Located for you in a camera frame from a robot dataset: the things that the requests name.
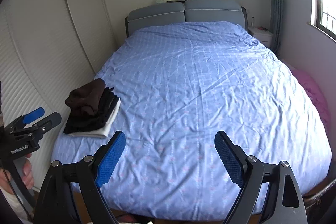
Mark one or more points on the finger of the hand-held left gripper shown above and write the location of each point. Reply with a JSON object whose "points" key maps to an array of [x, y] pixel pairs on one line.
{"points": [[47, 121], [32, 115]]}

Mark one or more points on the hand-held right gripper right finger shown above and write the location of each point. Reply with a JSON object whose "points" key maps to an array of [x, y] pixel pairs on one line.
{"points": [[229, 161]]}

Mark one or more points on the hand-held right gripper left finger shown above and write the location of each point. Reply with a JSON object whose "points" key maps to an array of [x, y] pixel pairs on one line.
{"points": [[110, 161]]}

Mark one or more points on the brown pants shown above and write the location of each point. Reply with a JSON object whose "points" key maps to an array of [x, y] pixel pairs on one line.
{"points": [[84, 98]]}

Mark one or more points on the person's left hand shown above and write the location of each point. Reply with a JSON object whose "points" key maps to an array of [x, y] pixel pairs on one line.
{"points": [[28, 175]]}

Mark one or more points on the white folded cloth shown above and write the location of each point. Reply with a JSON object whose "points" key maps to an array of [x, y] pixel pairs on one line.
{"points": [[105, 129]]}

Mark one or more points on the black folded clothes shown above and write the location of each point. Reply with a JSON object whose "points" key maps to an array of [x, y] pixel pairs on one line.
{"points": [[89, 121]]}

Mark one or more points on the white quilted jacket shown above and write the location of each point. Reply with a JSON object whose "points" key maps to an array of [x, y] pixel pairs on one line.
{"points": [[10, 203]]}

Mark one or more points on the white wardrobe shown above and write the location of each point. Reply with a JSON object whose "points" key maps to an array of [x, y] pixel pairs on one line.
{"points": [[52, 37]]}

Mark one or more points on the bed with blue sheet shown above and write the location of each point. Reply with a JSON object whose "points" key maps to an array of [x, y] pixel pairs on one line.
{"points": [[189, 82]]}

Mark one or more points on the pink blanket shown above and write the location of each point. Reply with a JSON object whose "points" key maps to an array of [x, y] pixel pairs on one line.
{"points": [[312, 92]]}

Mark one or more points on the white nightstand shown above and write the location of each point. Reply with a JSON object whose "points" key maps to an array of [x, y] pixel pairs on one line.
{"points": [[262, 36]]}

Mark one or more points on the clear bottle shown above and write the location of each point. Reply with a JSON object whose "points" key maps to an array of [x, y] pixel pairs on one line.
{"points": [[252, 22]]}

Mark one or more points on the grey padded headboard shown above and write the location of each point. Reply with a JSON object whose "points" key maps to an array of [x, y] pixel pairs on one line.
{"points": [[210, 10]]}

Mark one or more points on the flat dark book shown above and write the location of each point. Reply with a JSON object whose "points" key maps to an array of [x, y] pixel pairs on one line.
{"points": [[174, 1]]}

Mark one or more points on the wooden bed frame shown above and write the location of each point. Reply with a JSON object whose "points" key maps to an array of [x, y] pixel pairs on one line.
{"points": [[317, 193]]}

